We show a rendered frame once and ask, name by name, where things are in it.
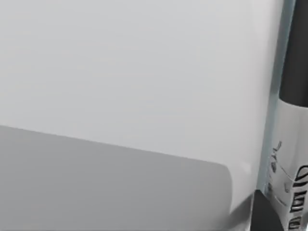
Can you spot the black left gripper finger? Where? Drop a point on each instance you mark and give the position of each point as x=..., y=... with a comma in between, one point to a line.
x=263, y=215

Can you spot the clear bottle with white label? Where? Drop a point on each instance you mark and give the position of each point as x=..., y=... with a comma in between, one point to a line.
x=292, y=130

